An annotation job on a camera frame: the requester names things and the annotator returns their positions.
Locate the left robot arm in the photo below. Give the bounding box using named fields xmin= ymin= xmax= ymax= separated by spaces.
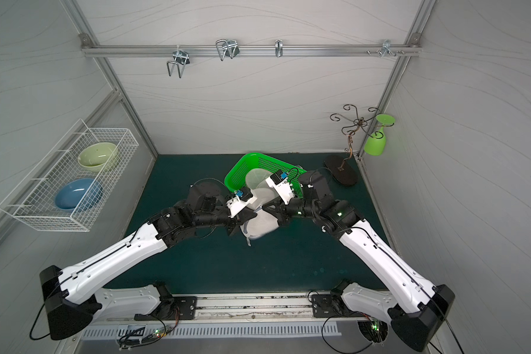
xmin=40 ymin=182 xmax=257 ymax=341

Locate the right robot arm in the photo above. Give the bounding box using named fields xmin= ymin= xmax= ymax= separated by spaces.
xmin=263 ymin=171 xmax=455 ymax=353

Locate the green plastic basket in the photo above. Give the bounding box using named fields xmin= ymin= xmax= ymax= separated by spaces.
xmin=224 ymin=153 xmax=306 ymax=198

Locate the bronze cup tree stand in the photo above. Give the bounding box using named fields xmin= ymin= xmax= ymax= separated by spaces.
xmin=324 ymin=104 xmax=380 ymax=187

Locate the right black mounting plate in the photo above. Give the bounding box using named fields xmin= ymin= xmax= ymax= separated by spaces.
xmin=308 ymin=293 xmax=366 ymax=319

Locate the black mounting plate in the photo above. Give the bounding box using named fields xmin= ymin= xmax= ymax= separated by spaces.
xmin=308 ymin=293 xmax=366 ymax=319
xmin=134 ymin=296 xmax=197 ymax=321

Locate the green plastic wine glass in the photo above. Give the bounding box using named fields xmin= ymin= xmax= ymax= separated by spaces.
xmin=364 ymin=114 xmax=396 ymax=156

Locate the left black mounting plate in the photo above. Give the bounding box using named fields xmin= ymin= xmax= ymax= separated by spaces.
xmin=134 ymin=296 xmax=197 ymax=321

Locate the light green bowl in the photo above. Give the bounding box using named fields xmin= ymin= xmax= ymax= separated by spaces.
xmin=78 ymin=142 xmax=119 ymax=173

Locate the blue bowl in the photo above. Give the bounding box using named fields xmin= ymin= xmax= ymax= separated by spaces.
xmin=55 ymin=178 xmax=104 ymax=212

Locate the small flat metal hook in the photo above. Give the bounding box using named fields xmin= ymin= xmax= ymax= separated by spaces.
xmin=274 ymin=39 xmax=283 ymax=58

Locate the looped metal hook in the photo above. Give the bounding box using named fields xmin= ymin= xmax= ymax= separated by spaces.
xmin=215 ymin=39 xmax=240 ymax=61

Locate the double prong metal hook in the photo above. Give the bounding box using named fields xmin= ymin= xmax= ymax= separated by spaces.
xmin=166 ymin=47 xmax=190 ymax=78

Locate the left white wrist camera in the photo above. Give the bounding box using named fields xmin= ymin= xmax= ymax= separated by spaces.
xmin=227 ymin=187 xmax=258 ymax=218

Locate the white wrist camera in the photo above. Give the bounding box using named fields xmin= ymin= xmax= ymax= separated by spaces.
xmin=265 ymin=170 xmax=296 ymax=205
xmin=227 ymin=187 xmax=258 ymax=218

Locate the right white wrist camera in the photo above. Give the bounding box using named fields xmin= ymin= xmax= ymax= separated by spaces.
xmin=265 ymin=170 xmax=296 ymax=205

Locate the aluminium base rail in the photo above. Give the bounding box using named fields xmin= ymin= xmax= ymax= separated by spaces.
xmin=83 ymin=289 xmax=435 ymax=327

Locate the white slotted cable duct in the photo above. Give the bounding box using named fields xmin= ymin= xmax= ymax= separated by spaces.
xmin=81 ymin=321 xmax=342 ymax=341

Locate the right black cable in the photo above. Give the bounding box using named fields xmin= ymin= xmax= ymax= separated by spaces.
xmin=306 ymin=286 xmax=375 ymax=354

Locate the round floor cable port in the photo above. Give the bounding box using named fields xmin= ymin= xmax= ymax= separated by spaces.
xmin=358 ymin=319 xmax=389 ymax=344

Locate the aluminium top rail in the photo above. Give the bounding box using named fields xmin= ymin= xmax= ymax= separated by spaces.
xmin=81 ymin=33 xmax=423 ymax=59

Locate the left bundle of cables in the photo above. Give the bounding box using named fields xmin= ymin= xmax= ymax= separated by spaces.
xmin=116 ymin=302 xmax=181 ymax=350

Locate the white wire wall basket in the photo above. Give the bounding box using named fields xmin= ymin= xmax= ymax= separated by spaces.
xmin=0 ymin=120 xmax=139 ymax=232

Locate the right metal rail hook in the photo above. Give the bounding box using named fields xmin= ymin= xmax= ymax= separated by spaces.
xmin=366 ymin=40 xmax=405 ymax=58

